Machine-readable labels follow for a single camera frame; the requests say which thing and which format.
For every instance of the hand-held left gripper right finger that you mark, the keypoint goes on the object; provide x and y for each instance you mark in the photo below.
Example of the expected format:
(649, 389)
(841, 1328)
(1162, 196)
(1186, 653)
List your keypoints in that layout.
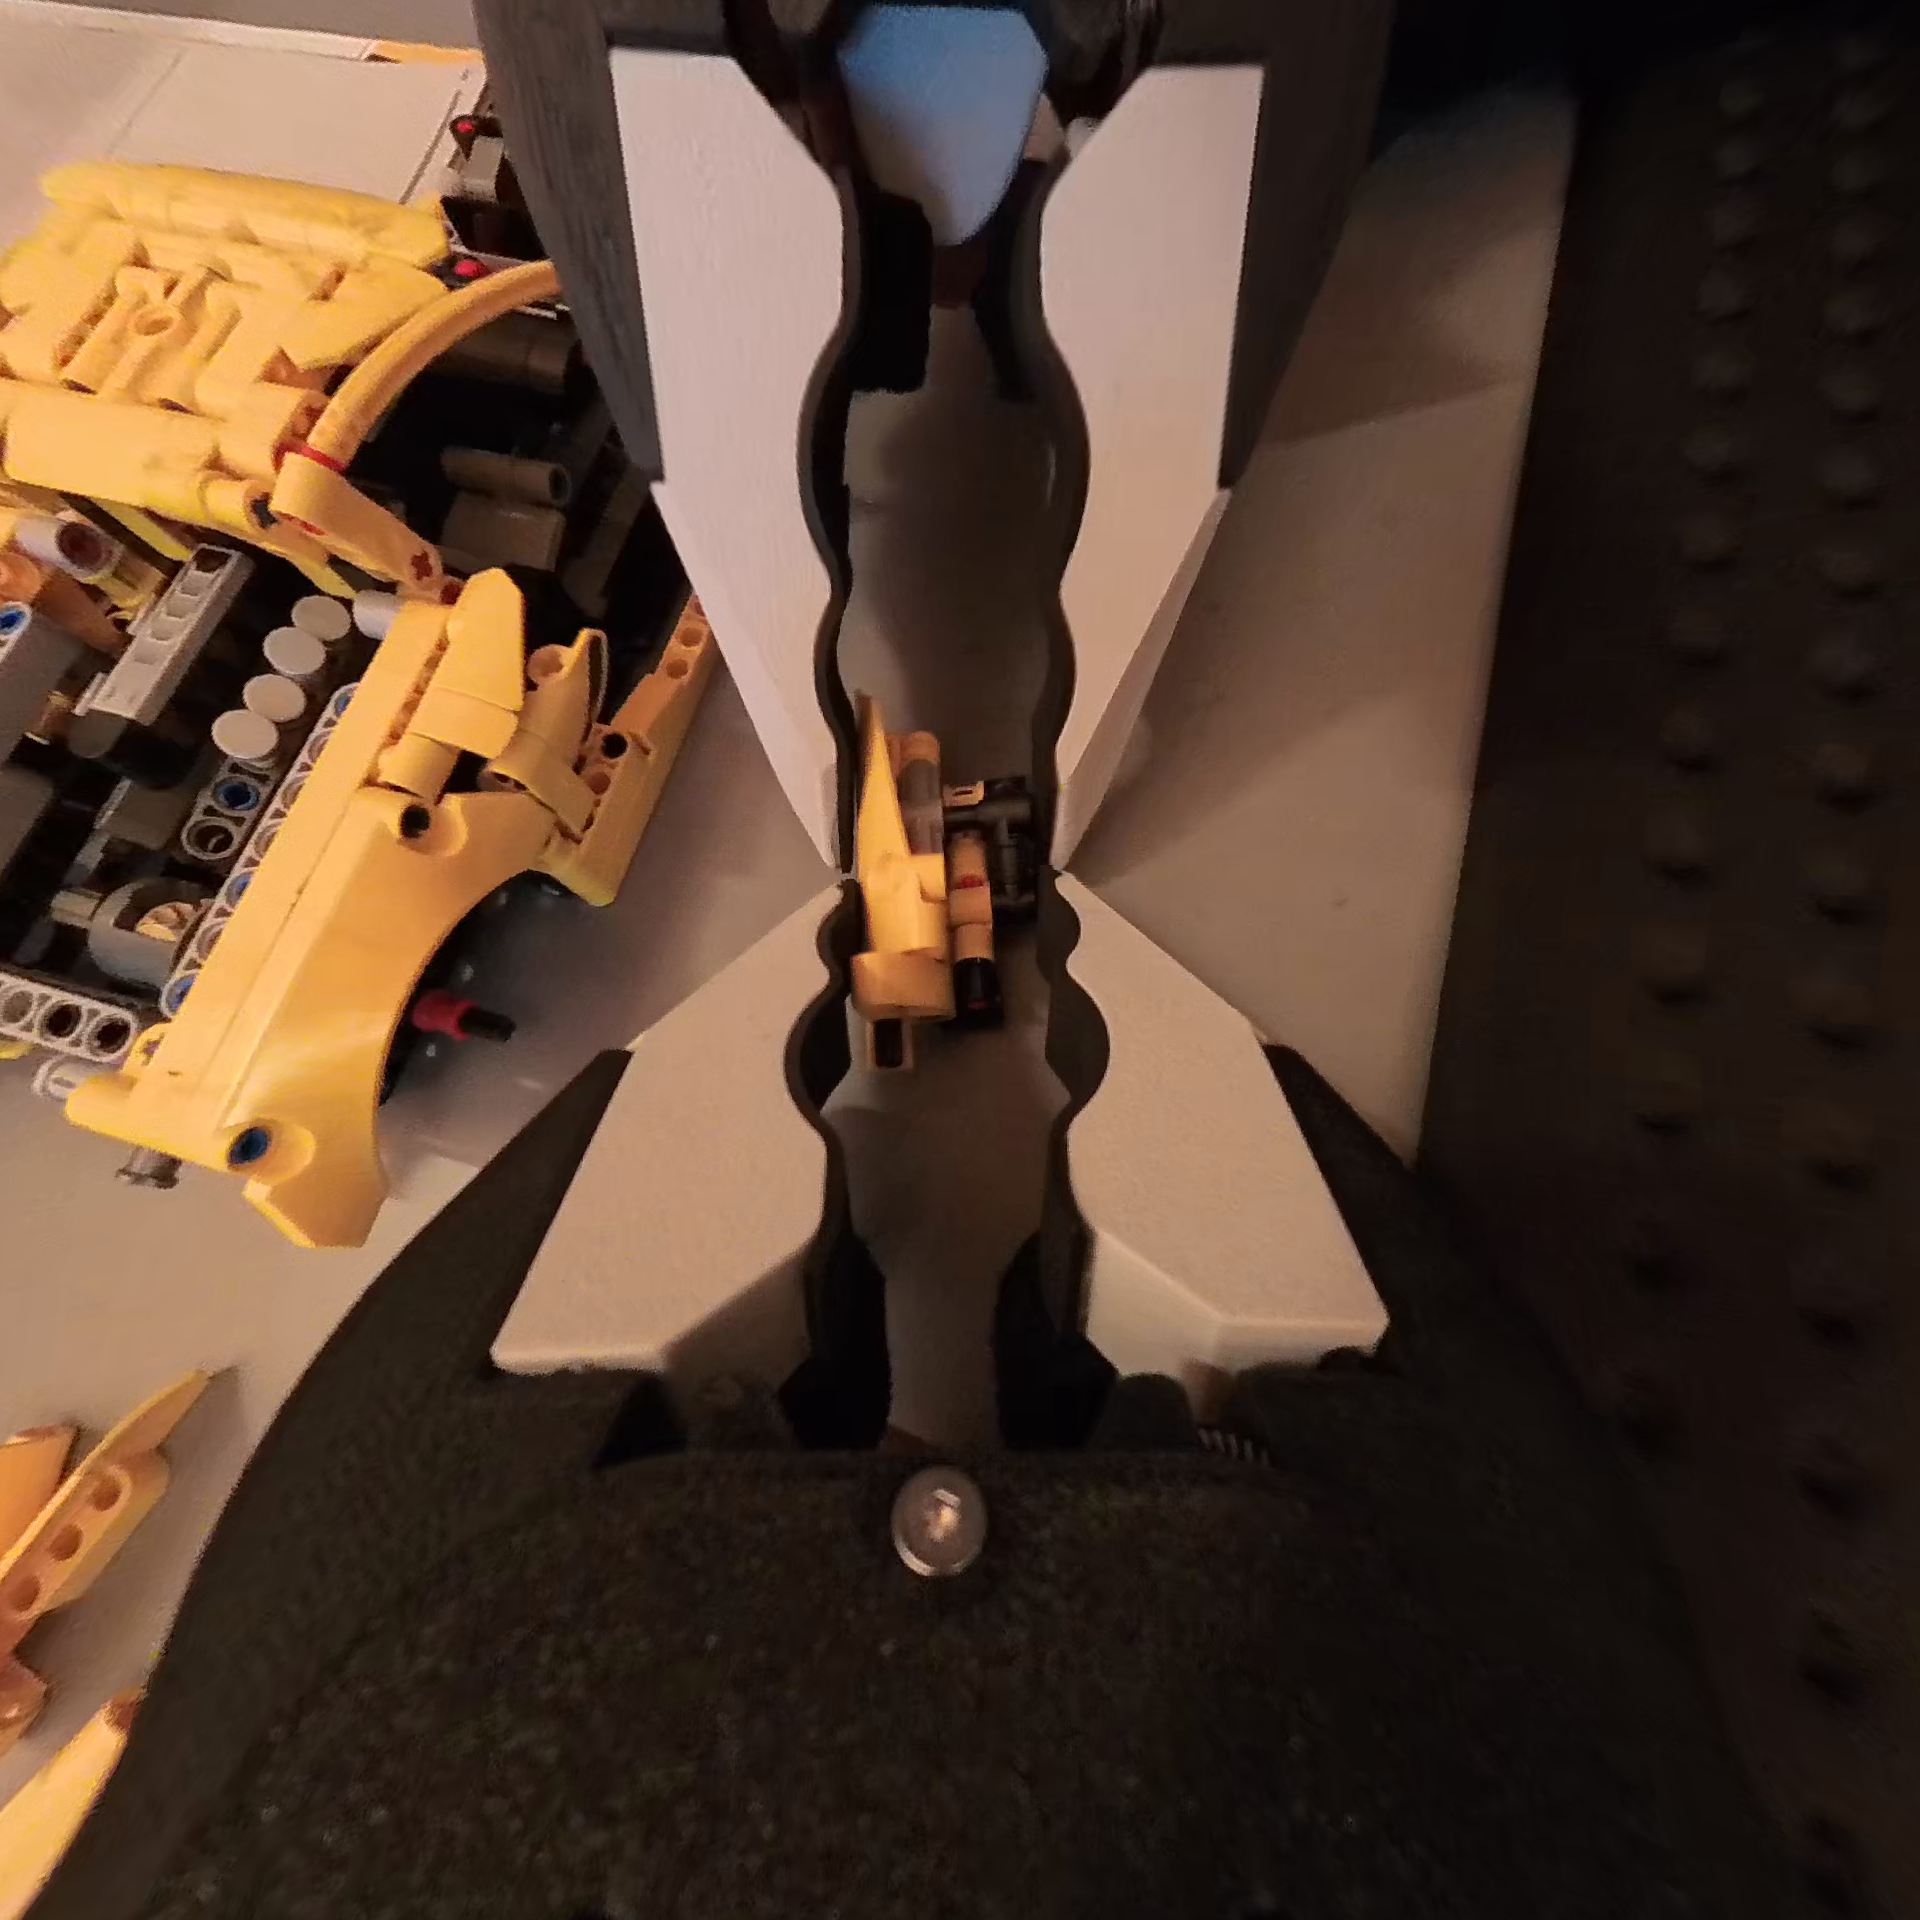
(1231, 1231)

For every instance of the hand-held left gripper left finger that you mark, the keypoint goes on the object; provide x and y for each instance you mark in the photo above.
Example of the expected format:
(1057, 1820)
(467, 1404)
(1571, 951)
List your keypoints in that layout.
(660, 1231)

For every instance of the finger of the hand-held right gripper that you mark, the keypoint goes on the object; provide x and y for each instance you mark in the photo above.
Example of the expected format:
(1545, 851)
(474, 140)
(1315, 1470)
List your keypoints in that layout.
(1154, 362)
(720, 362)

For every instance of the thin yellow beam piece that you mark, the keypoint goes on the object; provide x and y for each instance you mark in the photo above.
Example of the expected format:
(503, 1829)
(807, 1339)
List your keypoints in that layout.
(900, 901)

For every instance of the yellow brick car model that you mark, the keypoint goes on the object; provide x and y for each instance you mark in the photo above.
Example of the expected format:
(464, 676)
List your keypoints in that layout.
(331, 901)

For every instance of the grey desk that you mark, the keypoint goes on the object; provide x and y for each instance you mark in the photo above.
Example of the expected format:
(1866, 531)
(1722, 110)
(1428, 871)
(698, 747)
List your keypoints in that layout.
(1321, 750)

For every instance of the black perforated mat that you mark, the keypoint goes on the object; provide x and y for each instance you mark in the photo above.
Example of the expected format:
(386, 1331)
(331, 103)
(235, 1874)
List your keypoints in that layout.
(1710, 901)

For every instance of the open instruction booklet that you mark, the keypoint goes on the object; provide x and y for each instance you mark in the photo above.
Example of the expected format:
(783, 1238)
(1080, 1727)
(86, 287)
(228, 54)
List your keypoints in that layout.
(182, 77)

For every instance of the yellow beam brick assembly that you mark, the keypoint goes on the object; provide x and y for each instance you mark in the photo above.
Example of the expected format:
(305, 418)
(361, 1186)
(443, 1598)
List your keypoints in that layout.
(76, 1501)

